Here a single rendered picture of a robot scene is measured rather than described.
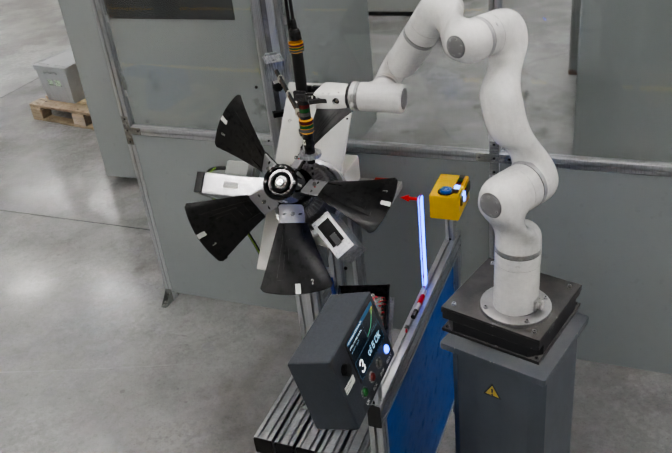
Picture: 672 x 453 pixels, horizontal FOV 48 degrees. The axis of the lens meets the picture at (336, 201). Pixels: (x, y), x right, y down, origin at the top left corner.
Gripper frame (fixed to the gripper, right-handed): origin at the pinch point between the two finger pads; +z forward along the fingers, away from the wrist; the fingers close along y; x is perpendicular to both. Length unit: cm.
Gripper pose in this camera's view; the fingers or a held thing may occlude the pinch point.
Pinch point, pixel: (302, 93)
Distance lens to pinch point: 229.1
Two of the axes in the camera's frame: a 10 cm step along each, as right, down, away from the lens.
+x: -0.9, -8.7, -4.9
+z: -9.3, -1.0, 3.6
